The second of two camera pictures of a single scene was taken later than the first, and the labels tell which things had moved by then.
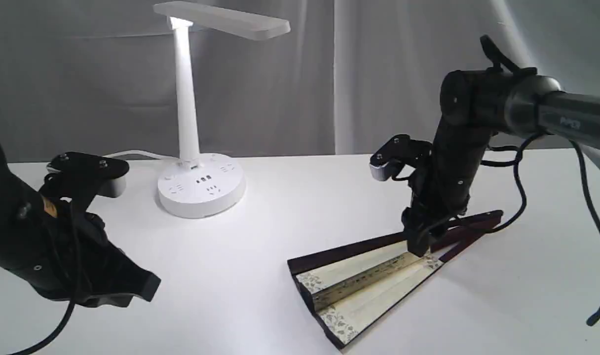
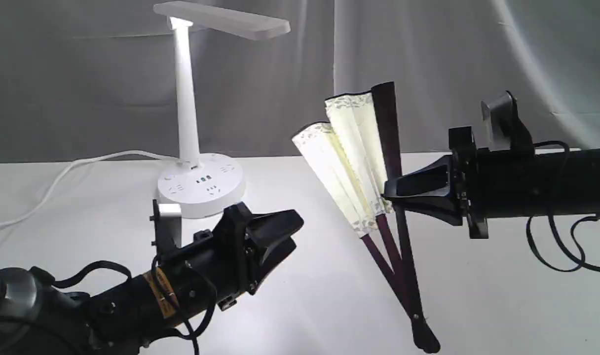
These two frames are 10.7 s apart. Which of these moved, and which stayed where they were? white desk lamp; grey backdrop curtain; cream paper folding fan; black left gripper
Moved: black left gripper; cream paper folding fan
Stayed: grey backdrop curtain; white desk lamp
